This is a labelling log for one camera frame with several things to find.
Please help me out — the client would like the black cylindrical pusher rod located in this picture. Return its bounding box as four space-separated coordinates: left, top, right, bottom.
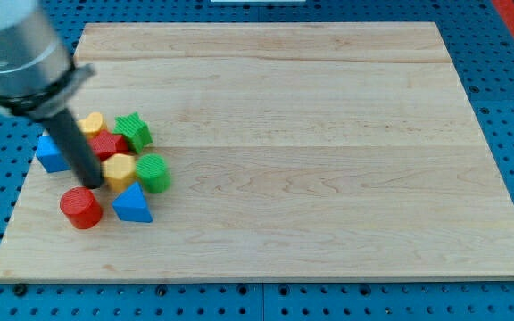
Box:
42 109 104 189

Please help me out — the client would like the yellow hexagon block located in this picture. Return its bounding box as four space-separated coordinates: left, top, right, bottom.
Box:
101 153 137 193

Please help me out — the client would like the green cylinder block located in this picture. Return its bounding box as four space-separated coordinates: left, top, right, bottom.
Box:
136 153 171 193

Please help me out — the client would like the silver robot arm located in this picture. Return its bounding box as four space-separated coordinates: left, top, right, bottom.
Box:
0 0 103 189

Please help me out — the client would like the red pentagon block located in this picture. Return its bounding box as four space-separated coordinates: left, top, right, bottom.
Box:
88 130 129 161

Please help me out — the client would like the blue cube block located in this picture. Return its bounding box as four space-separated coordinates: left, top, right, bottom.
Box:
36 136 70 173

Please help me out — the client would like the yellow heart block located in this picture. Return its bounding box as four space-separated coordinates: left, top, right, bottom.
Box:
77 111 107 139

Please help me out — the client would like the red cylinder block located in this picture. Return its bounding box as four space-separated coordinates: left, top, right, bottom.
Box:
59 187 103 229

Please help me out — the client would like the green star block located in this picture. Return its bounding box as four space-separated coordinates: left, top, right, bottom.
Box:
113 112 153 153

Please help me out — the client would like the blue triangle block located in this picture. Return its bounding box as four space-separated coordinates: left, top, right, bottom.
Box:
112 182 153 223

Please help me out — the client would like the wooden board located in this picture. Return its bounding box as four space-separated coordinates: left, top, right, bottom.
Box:
0 22 514 284

